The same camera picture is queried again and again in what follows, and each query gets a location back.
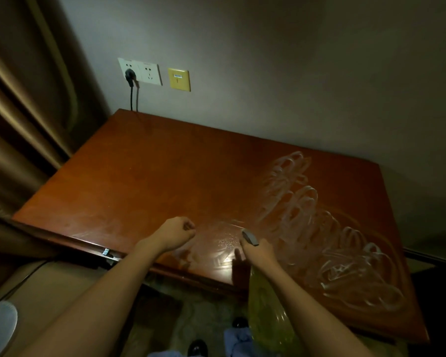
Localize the person's left hand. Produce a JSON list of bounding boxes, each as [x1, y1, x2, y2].
[[149, 216, 199, 255]]

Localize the person's right hand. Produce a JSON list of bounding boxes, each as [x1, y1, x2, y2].
[[238, 233, 285, 275]]

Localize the yellow green spray bottle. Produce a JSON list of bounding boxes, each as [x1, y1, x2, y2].
[[240, 230, 302, 357]]

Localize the person's right forearm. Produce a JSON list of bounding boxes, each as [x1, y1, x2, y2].
[[264, 267, 376, 357]]

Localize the person's left forearm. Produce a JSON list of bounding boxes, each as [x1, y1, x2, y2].
[[18, 245, 166, 357]]

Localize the reddish wooden desk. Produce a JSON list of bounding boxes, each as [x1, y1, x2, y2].
[[12, 108, 431, 345]]

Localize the person's blue trousers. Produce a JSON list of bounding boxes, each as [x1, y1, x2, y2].
[[147, 327, 278, 357]]

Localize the beige padded stool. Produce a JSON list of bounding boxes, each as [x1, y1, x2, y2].
[[0, 260, 151, 357]]

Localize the brown curtain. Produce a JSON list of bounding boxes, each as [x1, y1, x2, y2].
[[0, 0, 110, 259]]

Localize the yellow wall sticker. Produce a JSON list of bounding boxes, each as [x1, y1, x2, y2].
[[167, 67, 192, 93]]

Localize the white wall outlet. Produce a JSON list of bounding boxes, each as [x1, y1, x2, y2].
[[116, 57, 164, 88]]

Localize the black plug with cable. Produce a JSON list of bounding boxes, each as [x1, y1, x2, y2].
[[124, 67, 141, 113]]

